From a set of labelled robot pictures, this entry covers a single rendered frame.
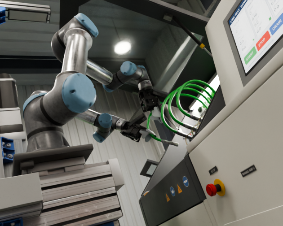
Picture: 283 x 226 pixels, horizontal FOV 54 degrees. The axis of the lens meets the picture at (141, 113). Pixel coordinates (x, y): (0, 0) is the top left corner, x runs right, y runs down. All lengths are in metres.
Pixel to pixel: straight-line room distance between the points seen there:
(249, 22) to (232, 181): 0.59
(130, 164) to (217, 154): 7.94
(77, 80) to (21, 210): 0.40
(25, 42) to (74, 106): 7.07
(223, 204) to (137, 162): 8.02
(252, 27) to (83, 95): 0.65
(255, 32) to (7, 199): 0.92
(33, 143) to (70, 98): 0.18
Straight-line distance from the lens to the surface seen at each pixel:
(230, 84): 1.18
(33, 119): 0.96
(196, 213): 1.07
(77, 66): 1.00
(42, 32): 7.73
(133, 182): 8.60
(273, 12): 1.05
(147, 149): 9.23
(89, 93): 0.90
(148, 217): 1.55
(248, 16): 1.15
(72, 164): 0.88
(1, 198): 0.71
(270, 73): 0.68
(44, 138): 0.91
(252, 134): 0.74
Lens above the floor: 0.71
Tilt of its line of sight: 25 degrees up
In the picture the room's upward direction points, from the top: 20 degrees counter-clockwise
